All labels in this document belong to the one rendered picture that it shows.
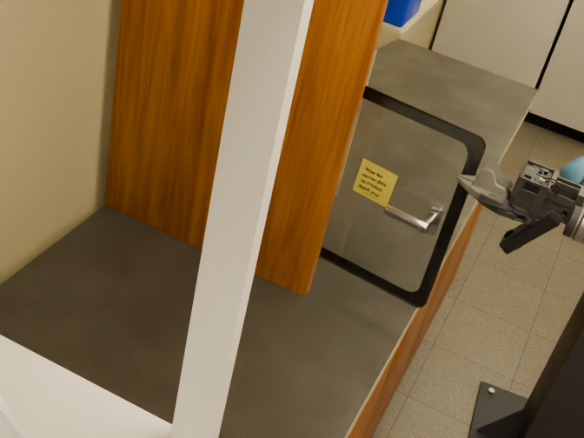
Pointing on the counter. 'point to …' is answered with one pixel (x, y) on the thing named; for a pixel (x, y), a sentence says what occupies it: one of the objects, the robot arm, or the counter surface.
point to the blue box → (401, 11)
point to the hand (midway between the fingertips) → (463, 182)
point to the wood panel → (274, 252)
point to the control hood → (388, 32)
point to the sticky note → (374, 182)
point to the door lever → (412, 218)
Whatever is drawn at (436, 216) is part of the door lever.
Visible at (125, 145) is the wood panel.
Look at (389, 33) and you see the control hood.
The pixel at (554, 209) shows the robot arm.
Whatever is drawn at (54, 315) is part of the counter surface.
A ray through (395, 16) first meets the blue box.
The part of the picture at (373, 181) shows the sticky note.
